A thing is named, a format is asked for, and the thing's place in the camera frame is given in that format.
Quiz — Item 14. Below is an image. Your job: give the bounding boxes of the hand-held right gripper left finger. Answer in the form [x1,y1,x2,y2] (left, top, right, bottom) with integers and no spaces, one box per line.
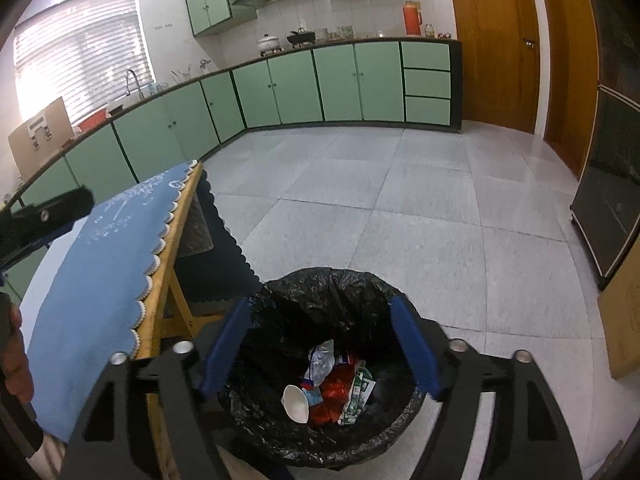
[62,297,251,480]

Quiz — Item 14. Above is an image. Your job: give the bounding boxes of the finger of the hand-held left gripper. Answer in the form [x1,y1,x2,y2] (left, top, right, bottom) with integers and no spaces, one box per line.
[0,187,96,271]

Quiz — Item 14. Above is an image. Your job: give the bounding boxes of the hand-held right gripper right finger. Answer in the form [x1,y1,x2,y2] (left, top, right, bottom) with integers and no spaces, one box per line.
[390,295,583,480]

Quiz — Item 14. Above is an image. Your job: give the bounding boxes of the green white printed carton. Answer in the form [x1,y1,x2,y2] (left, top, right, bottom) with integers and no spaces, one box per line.
[339,364,377,427]

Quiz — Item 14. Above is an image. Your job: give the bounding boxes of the white paper cup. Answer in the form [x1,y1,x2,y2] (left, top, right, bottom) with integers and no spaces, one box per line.
[281,384,312,425]

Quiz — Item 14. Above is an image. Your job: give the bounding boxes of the clear plastic wrapper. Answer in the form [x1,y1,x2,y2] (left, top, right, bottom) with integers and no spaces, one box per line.
[302,339,337,391]

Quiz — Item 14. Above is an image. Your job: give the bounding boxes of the red plastic bag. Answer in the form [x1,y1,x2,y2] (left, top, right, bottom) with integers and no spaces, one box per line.
[309,360,362,425]

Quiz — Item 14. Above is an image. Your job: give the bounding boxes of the trash bin with black bag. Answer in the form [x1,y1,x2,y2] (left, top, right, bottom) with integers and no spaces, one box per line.
[220,267,427,470]

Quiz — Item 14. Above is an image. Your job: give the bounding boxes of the person's left hand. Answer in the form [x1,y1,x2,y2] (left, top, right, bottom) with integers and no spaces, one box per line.
[2,306,35,407]

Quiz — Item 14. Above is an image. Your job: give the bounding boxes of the cardboard box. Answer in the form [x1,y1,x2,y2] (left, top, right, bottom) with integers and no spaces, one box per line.
[7,97,74,177]

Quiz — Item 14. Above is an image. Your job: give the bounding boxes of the blue table mat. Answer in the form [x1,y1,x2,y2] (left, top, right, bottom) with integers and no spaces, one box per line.
[25,160,199,445]

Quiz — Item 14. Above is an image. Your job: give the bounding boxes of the black foam mat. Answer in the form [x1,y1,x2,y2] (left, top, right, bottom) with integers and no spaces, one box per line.
[179,175,262,317]

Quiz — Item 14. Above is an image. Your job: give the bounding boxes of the red basin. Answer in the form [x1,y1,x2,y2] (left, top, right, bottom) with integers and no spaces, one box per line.
[77,107,110,131]

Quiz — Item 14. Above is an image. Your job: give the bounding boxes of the kitchen faucet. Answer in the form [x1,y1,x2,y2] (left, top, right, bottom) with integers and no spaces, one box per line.
[124,69,146,102]

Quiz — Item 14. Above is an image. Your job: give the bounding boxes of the white window blinds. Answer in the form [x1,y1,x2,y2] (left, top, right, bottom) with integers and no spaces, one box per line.
[14,0,154,129]

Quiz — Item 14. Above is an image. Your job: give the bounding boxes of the light wooden panel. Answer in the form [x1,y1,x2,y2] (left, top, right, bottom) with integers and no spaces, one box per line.
[597,264,640,381]

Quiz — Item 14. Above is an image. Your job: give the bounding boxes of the dark glass-front cabinet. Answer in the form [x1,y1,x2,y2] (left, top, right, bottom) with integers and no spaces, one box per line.
[570,0,640,292]

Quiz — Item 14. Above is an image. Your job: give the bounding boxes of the green base cabinet run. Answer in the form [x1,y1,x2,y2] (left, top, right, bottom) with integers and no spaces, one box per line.
[0,39,463,306]

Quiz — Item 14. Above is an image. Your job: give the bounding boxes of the wooden door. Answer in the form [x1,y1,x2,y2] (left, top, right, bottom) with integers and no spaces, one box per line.
[537,0,601,182]
[444,0,542,135]

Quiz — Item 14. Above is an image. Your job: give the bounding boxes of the orange thermos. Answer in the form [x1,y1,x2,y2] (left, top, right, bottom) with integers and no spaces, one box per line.
[404,1,424,37]

